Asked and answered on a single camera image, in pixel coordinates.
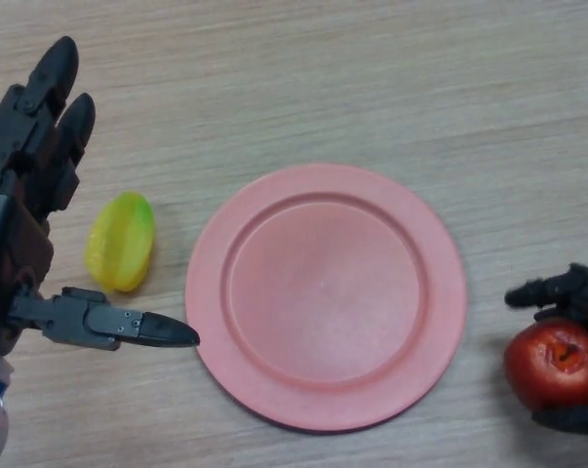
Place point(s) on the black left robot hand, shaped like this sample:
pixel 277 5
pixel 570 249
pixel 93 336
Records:
pixel 25 161

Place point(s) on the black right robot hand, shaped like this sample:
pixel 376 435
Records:
pixel 581 292

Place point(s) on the red apple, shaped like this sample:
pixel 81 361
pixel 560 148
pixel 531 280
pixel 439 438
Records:
pixel 537 365

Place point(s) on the pink round plate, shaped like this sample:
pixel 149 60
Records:
pixel 323 312

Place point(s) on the yellow green starfruit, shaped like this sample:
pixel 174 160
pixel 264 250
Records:
pixel 120 244

